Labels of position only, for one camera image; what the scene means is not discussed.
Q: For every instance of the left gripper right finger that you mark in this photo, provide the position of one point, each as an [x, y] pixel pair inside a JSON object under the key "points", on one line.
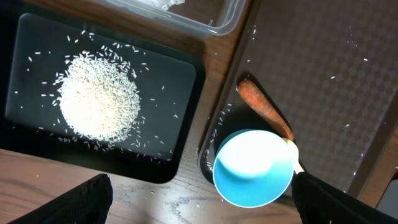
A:
{"points": [[317, 202]]}

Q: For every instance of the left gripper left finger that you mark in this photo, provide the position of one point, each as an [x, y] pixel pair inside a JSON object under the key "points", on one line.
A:
{"points": [[88, 203]]}

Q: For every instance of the light blue bowl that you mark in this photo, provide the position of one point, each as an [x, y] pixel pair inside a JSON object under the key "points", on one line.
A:
{"points": [[252, 168]]}

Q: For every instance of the white rice pile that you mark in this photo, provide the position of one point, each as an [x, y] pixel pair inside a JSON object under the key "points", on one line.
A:
{"points": [[97, 98]]}

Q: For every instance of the white tissue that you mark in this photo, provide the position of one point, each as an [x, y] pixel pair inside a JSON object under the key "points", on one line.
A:
{"points": [[162, 4]]}

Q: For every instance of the grey dishwasher rack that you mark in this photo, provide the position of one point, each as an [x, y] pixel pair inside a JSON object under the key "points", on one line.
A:
{"points": [[388, 202]]}

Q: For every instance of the black waste tray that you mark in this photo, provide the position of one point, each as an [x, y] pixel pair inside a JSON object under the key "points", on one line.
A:
{"points": [[34, 45]]}

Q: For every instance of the yellow plastic spoon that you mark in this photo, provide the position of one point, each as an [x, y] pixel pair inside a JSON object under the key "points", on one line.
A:
{"points": [[293, 149]]}

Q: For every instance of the orange carrot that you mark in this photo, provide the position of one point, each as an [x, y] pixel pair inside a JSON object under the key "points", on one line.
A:
{"points": [[258, 102]]}

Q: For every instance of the brown serving tray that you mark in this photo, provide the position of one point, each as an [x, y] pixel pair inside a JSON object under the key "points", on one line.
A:
{"points": [[330, 70]]}

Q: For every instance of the clear plastic bin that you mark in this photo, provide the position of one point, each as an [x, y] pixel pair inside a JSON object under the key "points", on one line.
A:
{"points": [[201, 18]]}

